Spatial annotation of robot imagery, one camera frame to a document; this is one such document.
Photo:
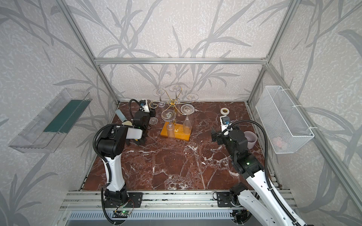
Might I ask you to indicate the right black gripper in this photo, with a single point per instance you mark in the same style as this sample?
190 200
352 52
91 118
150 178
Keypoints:
219 138

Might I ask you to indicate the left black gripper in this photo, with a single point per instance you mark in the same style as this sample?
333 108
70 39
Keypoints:
139 111

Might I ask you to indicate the clear wine glass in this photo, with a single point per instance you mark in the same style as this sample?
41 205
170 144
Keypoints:
177 90
187 110
192 97
153 121
159 92
169 116

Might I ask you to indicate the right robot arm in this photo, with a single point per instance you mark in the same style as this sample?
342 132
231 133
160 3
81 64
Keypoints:
264 202

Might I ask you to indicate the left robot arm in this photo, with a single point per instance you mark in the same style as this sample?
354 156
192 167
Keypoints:
109 142

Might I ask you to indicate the white tape roll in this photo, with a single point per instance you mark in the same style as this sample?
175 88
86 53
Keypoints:
224 111

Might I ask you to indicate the lilac mug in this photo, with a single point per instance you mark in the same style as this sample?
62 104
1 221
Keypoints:
251 138

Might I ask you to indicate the pink item in basket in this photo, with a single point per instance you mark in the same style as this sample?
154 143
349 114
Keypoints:
280 143

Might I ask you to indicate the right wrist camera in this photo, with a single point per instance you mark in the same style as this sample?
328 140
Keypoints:
225 121

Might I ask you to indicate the gold wire glass rack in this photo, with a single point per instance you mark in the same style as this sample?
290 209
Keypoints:
178 122

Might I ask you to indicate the white wire basket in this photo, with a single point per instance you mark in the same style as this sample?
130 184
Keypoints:
282 118

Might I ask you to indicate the clear plastic wall shelf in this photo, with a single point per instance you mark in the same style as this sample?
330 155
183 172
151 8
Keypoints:
49 128

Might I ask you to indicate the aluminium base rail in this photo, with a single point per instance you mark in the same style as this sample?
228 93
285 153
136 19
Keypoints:
154 200

